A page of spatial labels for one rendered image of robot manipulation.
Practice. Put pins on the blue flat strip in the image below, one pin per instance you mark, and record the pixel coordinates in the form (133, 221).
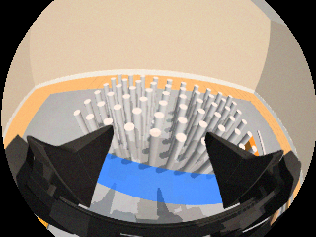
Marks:
(149, 182)

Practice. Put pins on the orange long flat bar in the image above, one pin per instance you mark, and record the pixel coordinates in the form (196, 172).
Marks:
(250, 143)

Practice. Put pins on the orange-handled screwdriver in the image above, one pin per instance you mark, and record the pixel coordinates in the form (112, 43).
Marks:
(43, 222)

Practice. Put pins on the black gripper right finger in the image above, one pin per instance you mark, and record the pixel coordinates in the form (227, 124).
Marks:
(236, 170)

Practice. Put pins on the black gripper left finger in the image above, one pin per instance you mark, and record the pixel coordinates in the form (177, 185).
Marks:
(77, 163)

